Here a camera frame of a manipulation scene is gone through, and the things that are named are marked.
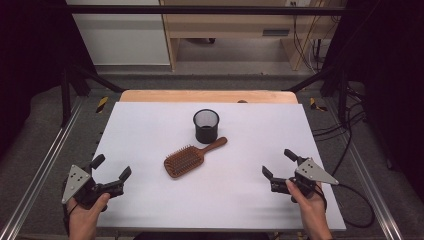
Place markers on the black horizontal frame bar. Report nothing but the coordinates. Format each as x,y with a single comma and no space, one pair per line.
200,10

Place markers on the black curtain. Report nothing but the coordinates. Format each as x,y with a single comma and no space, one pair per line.
390,66
30,50

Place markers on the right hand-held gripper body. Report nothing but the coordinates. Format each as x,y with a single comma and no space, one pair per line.
311,171

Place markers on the aluminium floor rail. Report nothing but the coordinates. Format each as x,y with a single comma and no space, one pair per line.
36,176
376,196

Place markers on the yellow black tape strip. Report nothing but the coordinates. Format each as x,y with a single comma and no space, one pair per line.
314,104
102,104

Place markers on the person's right hand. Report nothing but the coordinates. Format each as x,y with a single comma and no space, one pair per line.
311,213

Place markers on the light wooden desk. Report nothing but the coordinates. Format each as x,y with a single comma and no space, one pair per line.
226,26

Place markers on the grey desk label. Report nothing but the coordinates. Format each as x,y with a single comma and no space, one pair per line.
276,32

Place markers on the black mesh pen holder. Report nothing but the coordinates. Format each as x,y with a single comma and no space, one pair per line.
206,135

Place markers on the person's dark lap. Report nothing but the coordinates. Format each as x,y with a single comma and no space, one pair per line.
200,236

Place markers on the black metal stand leg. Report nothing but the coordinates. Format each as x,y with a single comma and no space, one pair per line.
66,96
342,96

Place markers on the white table cover sheet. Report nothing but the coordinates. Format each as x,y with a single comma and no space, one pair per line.
233,186

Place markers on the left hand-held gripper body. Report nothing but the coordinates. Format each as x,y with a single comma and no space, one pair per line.
76,181

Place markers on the white cabinet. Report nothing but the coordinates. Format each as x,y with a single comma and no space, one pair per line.
123,40

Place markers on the person's left hand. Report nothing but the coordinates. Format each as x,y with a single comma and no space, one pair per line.
83,220

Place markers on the brown wooden hairbrush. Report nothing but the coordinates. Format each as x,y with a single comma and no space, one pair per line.
186,160

